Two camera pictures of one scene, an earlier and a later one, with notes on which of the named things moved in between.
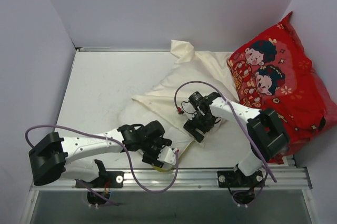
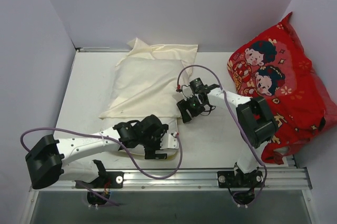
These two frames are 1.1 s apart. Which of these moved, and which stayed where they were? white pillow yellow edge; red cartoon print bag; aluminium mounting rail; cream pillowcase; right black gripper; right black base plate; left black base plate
Moved: cream pillowcase; right black gripper; white pillow yellow edge
Stayed: right black base plate; red cartoon print bag; aluminium mounting rail; left black base plate
